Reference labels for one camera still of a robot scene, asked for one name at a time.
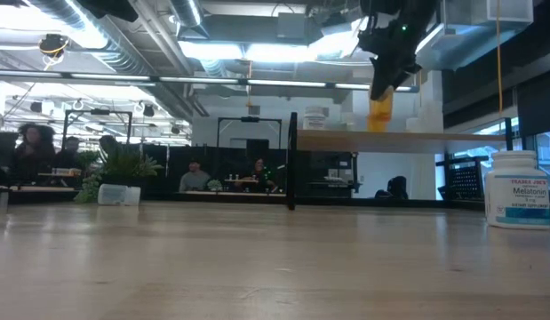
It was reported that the black chair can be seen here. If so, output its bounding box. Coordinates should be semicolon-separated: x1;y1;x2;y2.
373;175;410;200

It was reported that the black ceiling cord reel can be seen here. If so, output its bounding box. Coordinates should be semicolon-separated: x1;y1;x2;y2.
37;33;71;71

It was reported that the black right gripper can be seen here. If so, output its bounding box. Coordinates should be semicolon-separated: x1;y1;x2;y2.
357;0;438;102

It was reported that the long ceiling light strip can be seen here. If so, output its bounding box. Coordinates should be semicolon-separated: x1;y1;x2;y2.
0;68;420;93

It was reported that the black shelf post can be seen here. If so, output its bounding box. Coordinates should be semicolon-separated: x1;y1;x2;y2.
504;116;514;152
286;111;299;212

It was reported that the potted succulent plant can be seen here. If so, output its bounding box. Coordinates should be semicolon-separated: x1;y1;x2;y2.
73;138;165;204

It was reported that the wooden shelf board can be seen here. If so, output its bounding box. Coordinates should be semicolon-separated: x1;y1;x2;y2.
296;129;507;156

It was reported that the silver spiral air duct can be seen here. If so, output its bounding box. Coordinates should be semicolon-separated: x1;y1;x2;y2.
28;0;209;121

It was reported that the wooden background desk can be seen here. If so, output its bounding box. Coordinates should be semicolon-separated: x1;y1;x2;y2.
0;184;78;193

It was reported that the white bottle with printed label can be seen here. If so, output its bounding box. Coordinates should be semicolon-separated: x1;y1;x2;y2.
302;105;329;132

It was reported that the person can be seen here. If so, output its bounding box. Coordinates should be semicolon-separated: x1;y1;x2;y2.
10;123;58;183
56;135;87;170
179;159;212;193
241;157;278;193
99;134;121;156

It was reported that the white ceiling air unit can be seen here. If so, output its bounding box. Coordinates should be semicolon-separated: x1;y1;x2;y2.
442;0;534;26

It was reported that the black perforated panel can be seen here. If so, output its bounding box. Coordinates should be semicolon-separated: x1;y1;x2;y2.
435;153;490;201

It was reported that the white Melatonin bottle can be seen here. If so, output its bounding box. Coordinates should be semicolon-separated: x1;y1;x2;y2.
483;149;550;230

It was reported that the black monitor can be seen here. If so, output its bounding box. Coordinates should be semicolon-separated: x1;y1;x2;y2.
0;131;18;168

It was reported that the black background workstation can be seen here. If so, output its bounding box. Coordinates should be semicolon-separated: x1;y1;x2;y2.
297;150;360;199

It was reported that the black partition wall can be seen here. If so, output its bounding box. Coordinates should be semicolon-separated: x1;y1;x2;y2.
143;142;289;195

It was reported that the black workstation frame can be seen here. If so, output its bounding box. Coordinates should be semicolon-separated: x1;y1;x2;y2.
215;116;283;150
59;108;134;170

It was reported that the clear bottle with grey label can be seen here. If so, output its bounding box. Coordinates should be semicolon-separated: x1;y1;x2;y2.
97;183;142;207

